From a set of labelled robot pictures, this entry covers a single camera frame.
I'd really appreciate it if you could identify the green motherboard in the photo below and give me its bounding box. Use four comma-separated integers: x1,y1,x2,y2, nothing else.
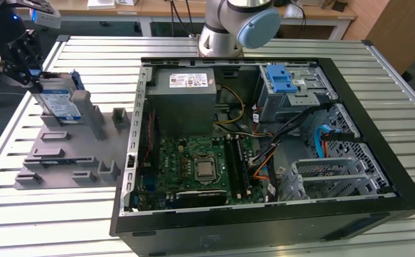
135,135,269,209

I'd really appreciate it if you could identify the wooden desk white frame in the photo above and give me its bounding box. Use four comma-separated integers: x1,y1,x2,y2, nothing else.
139,0,358,41
48,0,144,37

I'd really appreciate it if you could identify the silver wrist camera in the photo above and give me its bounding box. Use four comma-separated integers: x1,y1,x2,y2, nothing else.
30,7,63,29

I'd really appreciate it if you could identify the black PC case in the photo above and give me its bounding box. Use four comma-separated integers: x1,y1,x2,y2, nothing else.
108,56,415,257

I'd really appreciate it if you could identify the thin cable with silver plug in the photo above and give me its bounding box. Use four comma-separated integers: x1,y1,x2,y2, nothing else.
184,0,196,39

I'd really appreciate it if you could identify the black graphics card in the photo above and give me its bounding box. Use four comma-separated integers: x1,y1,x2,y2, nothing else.
175,188,229,208

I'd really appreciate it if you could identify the wooden cabinet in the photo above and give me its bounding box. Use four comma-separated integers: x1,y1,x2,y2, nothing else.
342,0,415,75

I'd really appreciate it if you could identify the white flat box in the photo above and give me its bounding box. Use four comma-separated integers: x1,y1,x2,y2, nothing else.
87,0,118,10

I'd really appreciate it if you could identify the grey power supply unit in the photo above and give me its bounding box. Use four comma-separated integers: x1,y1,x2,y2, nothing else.
146,67,218,139

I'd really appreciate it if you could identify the dark RAM stick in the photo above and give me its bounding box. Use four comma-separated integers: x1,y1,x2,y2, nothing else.
39,158,78,164

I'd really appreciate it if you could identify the metal disk bay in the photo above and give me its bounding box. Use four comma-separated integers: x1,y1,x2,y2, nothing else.
281,157,389,200

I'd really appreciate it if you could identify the blue data wire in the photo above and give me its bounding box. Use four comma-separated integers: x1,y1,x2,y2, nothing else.
313,125,341,159

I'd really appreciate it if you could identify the grey parts rack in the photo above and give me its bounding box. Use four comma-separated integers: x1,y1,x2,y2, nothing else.
12,90,135,190

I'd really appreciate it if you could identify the orange wire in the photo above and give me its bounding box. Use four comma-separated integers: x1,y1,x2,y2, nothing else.
253,163,271,180

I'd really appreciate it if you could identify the black RAM slot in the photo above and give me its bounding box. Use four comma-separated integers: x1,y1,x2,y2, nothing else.
226,135,242,198

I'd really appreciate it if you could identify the hard disk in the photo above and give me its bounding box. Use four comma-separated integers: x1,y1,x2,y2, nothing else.
28,69,86,124

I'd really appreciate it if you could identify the black camera bracket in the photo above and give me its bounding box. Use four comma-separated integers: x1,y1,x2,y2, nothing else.
6,0,56,13

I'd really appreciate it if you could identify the black wire bundle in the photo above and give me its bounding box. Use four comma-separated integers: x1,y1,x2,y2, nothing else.
253,103,329,161

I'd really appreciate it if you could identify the blue plastic drive latch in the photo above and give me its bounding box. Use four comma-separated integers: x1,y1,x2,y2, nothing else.
266,65,298,93

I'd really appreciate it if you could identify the yellow wire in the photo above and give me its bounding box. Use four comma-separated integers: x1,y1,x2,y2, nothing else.
217,85,247,125

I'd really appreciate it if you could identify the silver CPU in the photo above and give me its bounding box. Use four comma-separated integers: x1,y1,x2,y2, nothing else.
195,160,218,180

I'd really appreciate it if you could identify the metal optical drive cage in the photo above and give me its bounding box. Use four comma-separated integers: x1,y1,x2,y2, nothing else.
259,64,339,124

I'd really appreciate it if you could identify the black power wire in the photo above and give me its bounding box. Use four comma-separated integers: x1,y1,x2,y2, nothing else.
319,133,365,145

